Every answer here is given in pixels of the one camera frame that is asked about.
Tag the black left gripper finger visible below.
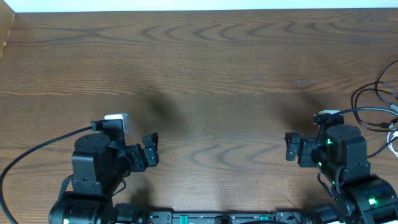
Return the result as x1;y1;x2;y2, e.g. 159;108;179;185
144;147;159;167
142;132;159;149

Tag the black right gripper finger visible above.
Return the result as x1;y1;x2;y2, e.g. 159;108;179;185
284;132;302;145
285;142;299;161

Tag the white USB cable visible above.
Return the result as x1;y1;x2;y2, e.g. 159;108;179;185
387;129;398;158

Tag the black USB cable blue plug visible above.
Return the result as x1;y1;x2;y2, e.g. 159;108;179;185
366;60;398;159

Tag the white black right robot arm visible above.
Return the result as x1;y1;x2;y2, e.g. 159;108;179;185
285;114;397;223

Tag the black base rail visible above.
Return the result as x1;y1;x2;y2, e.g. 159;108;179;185
147;209;315;224

